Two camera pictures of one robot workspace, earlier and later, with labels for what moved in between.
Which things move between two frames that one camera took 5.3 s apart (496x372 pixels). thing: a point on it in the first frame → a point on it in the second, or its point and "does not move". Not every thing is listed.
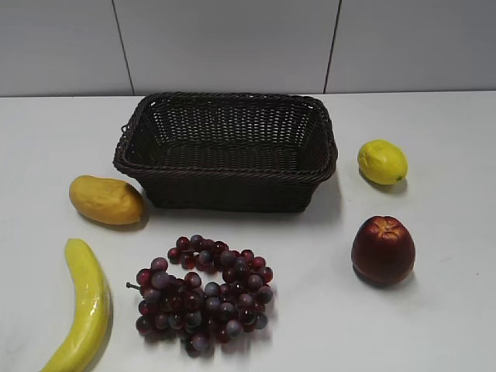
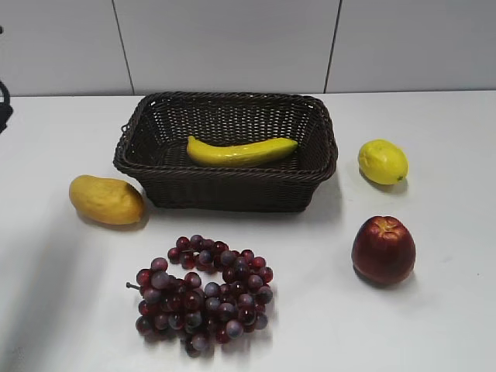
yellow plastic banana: [93, 308] → [251, 154]
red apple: [383, 251] does not move
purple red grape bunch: [205, 292] does not move
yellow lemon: [383, 162] does not move
